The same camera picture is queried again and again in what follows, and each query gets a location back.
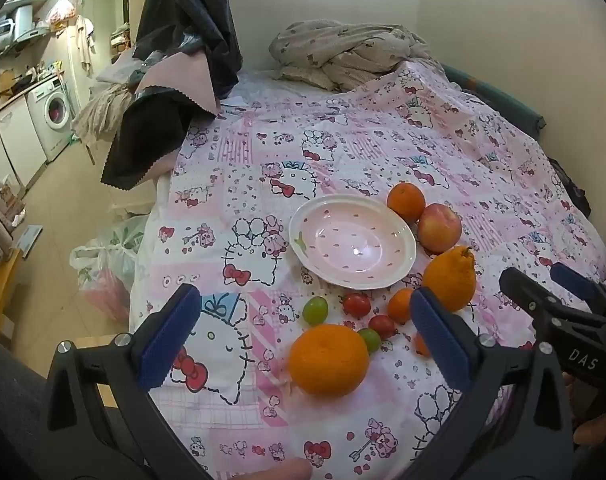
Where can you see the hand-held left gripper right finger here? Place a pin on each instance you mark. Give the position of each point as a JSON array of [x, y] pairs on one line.
[[440, 340]]

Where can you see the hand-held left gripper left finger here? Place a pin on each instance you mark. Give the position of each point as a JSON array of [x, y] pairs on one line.
[[170, 340]]

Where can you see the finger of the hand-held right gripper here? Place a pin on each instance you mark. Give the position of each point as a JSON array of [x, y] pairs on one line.
[[525, 290], [575, 279]]

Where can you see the small mandarin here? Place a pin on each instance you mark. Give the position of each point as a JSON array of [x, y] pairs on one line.
[[400, 305], [420, 346]]

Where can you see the knobbed dekopon orange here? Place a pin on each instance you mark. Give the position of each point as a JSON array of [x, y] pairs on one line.
[[450, 280]]

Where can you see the red apple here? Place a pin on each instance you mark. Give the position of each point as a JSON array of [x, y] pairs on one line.
[[439, 227]]

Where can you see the large round orange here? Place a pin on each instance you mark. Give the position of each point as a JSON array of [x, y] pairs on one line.
[[329, 366]]

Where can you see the pink speckled plate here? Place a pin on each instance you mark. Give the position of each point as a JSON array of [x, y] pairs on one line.
[[353, 240]]

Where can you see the medium round orange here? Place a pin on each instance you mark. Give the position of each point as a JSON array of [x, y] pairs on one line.
[[406, 201]]

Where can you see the person's right hand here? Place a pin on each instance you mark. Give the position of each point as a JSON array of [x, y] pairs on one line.
[[595, 410]]

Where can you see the red cherry tomato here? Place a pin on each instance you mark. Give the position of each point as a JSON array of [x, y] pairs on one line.
[[357, 305], [383, 326]]

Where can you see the green cherry tomato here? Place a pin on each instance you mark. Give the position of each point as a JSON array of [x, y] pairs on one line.
[[370, 340], [315, 309]]

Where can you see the dark cloth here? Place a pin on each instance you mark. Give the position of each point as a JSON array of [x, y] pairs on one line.
[[573, 187]]

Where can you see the white plastic bag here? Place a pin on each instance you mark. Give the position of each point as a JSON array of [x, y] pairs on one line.
[[108, 270]]

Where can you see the yellow wooden chair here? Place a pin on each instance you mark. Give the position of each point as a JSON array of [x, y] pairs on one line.
[[5, 285]]

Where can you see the pink cartoon printed bedsheet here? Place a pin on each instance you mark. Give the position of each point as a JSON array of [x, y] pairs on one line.
[[263, 160]]

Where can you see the pink and black cloth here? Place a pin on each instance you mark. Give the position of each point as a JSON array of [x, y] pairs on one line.
[[153, 130]]

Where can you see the beige ruffled cloth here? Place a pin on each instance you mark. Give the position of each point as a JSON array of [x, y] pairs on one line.
[[105, 112]]

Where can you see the white kitchen cabinet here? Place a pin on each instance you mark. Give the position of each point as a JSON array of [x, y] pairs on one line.
[[13, 140]]

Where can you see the white washing machine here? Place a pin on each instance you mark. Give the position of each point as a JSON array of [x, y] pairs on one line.
[[53, 110]]

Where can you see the crumpled beige printed blanket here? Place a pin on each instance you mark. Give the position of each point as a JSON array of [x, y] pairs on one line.
[[353, 55]]

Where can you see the hanging pale towel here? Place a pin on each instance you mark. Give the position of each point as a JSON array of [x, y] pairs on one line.
[[85, 42]]

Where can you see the black hanging jacket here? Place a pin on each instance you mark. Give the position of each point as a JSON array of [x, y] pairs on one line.
[[188, 10]]

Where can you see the pink patterned bag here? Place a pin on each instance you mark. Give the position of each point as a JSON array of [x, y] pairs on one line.
[[63, 12]]

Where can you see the range hood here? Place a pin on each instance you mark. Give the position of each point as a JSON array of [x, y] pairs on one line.
[[20, 25]]

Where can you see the green bed frame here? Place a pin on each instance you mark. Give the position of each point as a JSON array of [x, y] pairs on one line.
[[503, 100]]

